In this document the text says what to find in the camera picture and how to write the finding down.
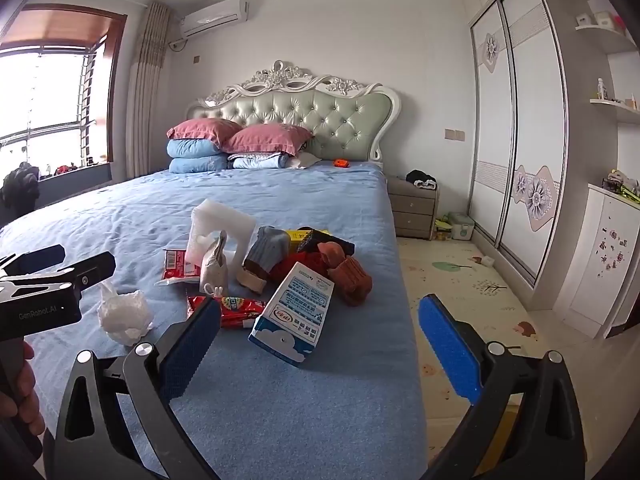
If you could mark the grey blue sock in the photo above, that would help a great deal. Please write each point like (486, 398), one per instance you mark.
(267, 252)

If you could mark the white plastic bag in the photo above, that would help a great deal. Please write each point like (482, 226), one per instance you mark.
(122, 315)

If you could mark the white bottle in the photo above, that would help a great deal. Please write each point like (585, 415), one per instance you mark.
(601, 90)

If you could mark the person's left hand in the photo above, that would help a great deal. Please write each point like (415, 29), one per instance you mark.
(30, 417)

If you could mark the light blue folded quilt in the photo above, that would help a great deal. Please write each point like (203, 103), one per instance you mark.
(200, 164)
(192, 149)

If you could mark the window with brown frame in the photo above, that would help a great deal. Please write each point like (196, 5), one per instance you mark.
(45, 90)

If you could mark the beige striped curtain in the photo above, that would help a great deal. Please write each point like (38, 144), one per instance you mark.
(147, 95)

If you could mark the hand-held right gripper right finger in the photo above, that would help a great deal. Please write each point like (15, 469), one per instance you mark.
(450, 352)

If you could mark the black bundle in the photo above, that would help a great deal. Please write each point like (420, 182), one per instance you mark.
(20, 182)

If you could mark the red sausage packet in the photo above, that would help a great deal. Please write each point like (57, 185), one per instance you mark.
(240, 310)

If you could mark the black and white cloth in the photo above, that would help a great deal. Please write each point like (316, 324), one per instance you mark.
(420, 179)

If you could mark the wall switch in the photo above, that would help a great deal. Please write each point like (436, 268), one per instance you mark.
(454, 134)

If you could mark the green white storage box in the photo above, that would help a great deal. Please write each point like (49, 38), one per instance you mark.
(461, 226)

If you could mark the small orange object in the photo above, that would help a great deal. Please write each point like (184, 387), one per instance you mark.
(341, 162)

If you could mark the white corner shelf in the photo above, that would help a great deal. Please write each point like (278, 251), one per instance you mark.
(617, 107)
(607, 35)

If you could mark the clutter pile on cabinet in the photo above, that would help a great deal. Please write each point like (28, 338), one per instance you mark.
(622, 182)

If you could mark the white air conditioner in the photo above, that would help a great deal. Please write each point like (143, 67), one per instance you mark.
(215, 17)

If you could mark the white foam block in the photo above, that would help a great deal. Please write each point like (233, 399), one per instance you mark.
(222, 217)

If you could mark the white floral sliding wardrobe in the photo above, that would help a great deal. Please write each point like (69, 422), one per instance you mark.
(525, 110)

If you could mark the red knit sock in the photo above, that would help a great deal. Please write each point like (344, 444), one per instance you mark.
(305, 262)

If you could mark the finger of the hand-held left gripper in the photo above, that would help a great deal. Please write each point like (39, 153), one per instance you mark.
(37, 259)
(92, 270)

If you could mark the bed with blue sheet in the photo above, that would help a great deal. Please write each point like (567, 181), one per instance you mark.
(280, 195)

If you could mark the pink pillow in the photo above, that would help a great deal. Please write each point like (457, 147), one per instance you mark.
(267, 139)
(205, 130)

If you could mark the red white snack packet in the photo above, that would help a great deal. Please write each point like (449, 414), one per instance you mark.
(172, 262)

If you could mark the orange brown knit sock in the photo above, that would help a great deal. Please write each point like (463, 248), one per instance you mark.
(352, 280)

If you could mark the grey nightstand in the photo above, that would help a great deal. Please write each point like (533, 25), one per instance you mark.
(412, 210)

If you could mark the cream printed play mat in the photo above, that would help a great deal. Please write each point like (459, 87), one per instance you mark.
(450, 270)

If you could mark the grey white stand-up pouch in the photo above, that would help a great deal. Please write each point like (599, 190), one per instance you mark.
(215, 265)

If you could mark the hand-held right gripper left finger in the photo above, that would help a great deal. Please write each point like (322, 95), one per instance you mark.
(190, 347)

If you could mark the tufted green white headboard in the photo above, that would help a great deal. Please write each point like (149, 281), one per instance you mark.
(310, 115)

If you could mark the patterned blue folded quilt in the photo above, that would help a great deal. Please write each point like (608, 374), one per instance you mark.
(260, 161)

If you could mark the white stickered cabinet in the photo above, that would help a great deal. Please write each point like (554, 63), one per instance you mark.
(600, 260)

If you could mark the yellow green toys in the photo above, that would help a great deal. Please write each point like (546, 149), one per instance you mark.
(442, 230)

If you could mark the blue white milk carton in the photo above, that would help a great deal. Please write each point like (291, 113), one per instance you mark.
(292, 320)

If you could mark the yellow box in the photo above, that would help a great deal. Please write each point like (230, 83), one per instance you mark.
(300, 240)

